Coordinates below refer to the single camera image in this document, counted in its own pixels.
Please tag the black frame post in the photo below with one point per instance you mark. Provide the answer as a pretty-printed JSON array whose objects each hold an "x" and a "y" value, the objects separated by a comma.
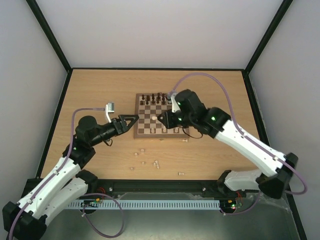
[
  {"x": 272, "y": 27},
  {"x": 41, "y": 19}
]

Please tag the black frame post left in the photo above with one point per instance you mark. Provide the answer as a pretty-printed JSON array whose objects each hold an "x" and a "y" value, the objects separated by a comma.
[{"x": 41, "y": 19}]

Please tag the dark chess pieces row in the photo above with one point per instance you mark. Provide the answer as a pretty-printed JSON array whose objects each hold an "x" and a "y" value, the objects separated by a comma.
[{"x": 155, "y": 98}]

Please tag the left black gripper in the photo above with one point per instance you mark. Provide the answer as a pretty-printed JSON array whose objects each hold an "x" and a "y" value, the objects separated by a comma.
[{"x": 121, "y": 126}]

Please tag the black aluminium rail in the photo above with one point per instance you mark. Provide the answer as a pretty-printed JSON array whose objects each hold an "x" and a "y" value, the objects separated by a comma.
[{"x": 206, "y": 188}]

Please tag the light pieces on board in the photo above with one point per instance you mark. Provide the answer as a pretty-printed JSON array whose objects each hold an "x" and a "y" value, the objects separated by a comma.
[{"x": 163, "y": 130}]

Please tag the wooden chessboard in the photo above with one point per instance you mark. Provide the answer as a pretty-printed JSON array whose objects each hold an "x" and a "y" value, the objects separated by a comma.
[{"x": 145, "y": 123}]

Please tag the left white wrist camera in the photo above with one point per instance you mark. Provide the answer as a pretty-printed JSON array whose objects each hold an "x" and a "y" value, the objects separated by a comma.
[{"x": 109, "y": 109}]

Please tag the black frame post right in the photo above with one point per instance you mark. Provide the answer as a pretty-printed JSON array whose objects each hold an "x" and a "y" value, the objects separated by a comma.
[{"x": 272, "y": 27}]

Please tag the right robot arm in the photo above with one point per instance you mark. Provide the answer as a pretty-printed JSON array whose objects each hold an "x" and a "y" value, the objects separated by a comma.
[{"x": 275, "y": 169}]

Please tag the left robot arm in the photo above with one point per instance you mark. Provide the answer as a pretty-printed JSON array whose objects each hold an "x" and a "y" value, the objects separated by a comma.
[{"x": 29, "y": 218}]

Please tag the light blue cable duct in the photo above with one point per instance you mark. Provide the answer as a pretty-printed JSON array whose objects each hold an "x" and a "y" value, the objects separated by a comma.
[{"x": 146, "y": 205}]

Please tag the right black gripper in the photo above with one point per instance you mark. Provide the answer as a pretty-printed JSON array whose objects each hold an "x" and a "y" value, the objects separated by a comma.
[{"x": 171, "y": 119}]

